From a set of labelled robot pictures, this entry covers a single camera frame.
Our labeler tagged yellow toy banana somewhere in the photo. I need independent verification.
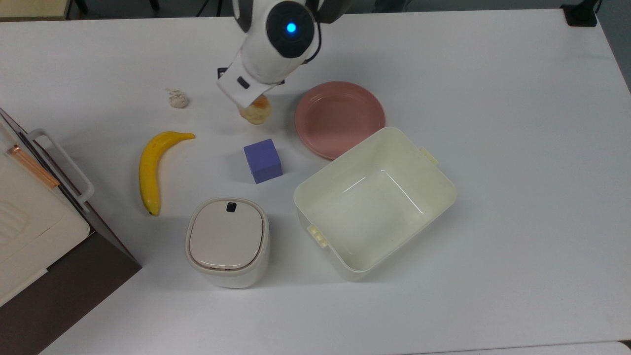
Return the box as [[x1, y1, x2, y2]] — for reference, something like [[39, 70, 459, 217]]
[[139, 131, 196, 217]]

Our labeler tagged dark brown drawer cabinet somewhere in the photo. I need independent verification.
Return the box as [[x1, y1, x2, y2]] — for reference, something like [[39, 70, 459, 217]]
[[0, 107, 143, 355]]

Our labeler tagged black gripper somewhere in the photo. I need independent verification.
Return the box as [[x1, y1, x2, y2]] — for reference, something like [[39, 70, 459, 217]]
[[217, 53, 284, 107]]

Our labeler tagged white plastic storage box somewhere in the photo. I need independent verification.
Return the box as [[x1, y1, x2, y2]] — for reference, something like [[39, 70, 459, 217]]
[[293, 127, 458, 283]]

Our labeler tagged copper fridge handle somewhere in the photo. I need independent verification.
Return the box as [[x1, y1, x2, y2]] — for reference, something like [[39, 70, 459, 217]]
[[6, 144, 61, 190]]

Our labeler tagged crumpled white paper ball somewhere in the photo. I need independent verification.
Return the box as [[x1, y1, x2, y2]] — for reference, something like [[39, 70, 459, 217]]
[[166, 88, 190, 109]]

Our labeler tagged black table clamp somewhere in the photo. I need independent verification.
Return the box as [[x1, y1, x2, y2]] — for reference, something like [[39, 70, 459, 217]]
[[561, 0, 603, 28]]

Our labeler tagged wooden desk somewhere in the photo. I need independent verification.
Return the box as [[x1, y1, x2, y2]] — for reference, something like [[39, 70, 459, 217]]
[[0, 0, 70, 22]]

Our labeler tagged small white lidded bin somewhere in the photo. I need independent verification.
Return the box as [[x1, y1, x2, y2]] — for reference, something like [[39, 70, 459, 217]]
[[185, 197, 271, 289]]

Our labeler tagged pink round plate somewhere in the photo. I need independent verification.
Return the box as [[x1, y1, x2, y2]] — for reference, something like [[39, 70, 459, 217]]
[[295, 81, 386, 161]]

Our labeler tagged cream toy fridge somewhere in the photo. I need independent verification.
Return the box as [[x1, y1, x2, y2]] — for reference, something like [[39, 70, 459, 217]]
[[0, 121, 91, 308]]

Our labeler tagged purple foam cube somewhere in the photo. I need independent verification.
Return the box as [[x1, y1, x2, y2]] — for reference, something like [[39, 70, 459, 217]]
[[244, 139, 284, 184]]

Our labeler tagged white drawer handle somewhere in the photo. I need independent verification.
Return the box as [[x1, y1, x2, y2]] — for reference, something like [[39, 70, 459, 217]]
[[27, 129, 95, 207]]

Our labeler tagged golden bread piece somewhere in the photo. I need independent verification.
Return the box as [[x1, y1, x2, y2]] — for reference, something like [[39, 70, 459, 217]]
[[239, 95, 273, 126]]

